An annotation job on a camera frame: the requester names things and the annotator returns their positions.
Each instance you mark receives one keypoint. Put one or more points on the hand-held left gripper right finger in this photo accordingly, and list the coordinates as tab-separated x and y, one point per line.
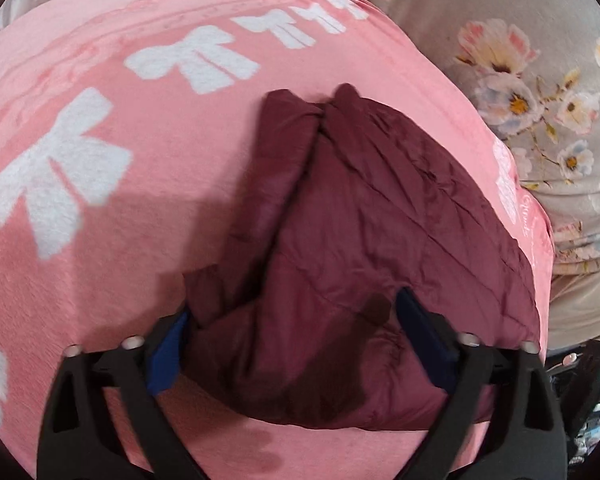
420	330

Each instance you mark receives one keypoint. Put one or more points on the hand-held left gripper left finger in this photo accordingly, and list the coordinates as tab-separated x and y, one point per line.
167	357

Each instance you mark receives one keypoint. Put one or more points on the maroon puffer jacket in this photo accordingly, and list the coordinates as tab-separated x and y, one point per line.
355	235

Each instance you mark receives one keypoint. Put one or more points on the pink printed blanket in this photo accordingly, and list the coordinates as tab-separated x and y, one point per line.
105	260

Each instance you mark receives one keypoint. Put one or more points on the beige cloth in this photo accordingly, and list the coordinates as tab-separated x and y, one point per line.
580	305

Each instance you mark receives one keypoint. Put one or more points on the dark clutter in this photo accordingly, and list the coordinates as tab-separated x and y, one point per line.
597	360

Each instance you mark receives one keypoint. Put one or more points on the grey floral bed sheet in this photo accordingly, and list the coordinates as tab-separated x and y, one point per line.
530	135

